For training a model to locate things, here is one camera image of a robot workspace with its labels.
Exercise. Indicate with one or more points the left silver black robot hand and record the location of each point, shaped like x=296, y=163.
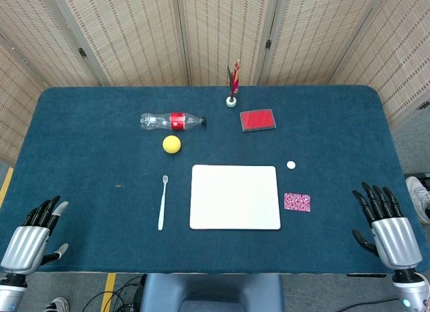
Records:
x=23, y=244

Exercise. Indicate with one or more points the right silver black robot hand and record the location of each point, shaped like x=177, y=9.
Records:
x=394, y=239

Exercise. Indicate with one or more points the pink patterned square card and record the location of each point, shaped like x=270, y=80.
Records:
x=297, y=202

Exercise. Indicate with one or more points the small white round disc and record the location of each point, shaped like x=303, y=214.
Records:
x=291, y=164

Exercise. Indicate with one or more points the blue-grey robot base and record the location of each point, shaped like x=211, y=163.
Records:
x=211, y=292

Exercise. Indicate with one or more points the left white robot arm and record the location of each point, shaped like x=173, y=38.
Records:
x=11, y=292

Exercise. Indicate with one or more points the white rectangular board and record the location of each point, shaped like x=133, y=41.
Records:
x=235, y=197

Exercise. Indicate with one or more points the grey sneaker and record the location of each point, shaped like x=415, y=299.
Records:
x=418, y=197
x=57, y=305

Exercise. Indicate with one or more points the blue tablecloth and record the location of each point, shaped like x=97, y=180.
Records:
x=100, y=157

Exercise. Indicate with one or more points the white toothbrush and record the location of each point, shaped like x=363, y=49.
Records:
x=162, y=207

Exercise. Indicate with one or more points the yellow foam ball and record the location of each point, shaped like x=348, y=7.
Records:
x=172, y=144

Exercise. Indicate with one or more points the red ink pad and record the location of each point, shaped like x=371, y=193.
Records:
x=258, y=120

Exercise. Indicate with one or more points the empty plastic cola bottle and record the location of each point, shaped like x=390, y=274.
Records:
x=177, y=121

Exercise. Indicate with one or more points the black screen hinge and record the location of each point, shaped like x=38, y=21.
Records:
x=268, y=44
x=81, y=51

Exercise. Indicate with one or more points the colourful feather shuttlecock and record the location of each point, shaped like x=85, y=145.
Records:
x=231, y=102

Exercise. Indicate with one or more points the bamboo folding screen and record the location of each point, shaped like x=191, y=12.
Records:
x=134, y=36

